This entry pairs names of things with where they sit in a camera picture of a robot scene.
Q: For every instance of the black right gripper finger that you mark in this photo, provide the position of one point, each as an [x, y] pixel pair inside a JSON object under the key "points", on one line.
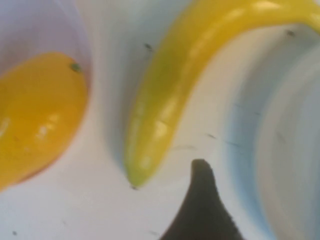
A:
{"points": [[202, 212]]}

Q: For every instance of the strongly curved yellow banana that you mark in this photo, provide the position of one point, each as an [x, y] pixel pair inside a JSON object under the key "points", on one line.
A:
{"points": [[162, 100]]}

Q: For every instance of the large glossy orange mango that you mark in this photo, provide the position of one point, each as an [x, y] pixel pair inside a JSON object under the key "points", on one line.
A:
{"points": [[37, 120]]}

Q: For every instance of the blue-grey round plate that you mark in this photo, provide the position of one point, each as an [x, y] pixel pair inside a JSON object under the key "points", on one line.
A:
{"points": [[295, 150]]}

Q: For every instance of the pink round plate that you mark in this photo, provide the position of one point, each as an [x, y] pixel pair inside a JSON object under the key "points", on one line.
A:
{"points": [[37, 25]]}

